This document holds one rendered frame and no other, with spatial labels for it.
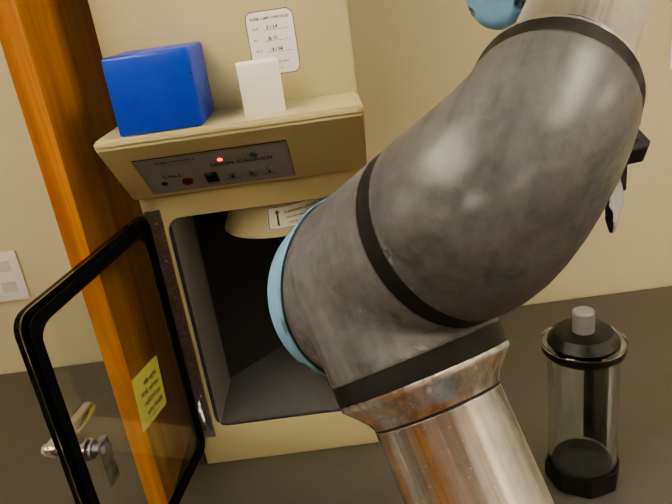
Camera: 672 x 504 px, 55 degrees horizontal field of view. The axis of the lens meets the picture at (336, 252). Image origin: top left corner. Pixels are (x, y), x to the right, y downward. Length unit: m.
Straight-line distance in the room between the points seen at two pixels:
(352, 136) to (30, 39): 0.39
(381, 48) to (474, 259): 1.02
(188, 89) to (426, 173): 0.50
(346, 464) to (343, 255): 0.75
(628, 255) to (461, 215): 1.27
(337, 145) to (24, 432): 0.87
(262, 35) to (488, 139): 0.59
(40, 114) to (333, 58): 0.37
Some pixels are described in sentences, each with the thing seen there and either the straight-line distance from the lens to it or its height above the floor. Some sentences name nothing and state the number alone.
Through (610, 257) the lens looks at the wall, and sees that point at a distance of 1.56.
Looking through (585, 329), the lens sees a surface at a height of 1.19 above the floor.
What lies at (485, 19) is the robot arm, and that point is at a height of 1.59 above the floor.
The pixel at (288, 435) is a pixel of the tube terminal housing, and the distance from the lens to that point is 1.11.
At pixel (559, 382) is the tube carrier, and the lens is 0.93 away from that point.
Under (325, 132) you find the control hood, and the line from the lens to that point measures 0.79.
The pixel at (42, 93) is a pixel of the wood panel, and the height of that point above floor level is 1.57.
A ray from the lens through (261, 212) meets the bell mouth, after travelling 0.96.
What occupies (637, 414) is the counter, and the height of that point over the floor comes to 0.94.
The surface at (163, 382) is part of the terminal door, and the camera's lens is 0.96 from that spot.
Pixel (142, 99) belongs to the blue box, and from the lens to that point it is 0.80.
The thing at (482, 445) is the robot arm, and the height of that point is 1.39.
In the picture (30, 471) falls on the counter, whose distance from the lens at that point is 1.30.
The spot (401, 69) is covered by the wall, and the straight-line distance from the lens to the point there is 1.32.
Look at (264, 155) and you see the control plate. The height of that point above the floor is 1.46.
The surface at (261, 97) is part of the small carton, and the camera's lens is 0.80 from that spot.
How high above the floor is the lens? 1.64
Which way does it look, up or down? 22 degrees down
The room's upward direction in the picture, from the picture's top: 8 degrees counter-clockwise
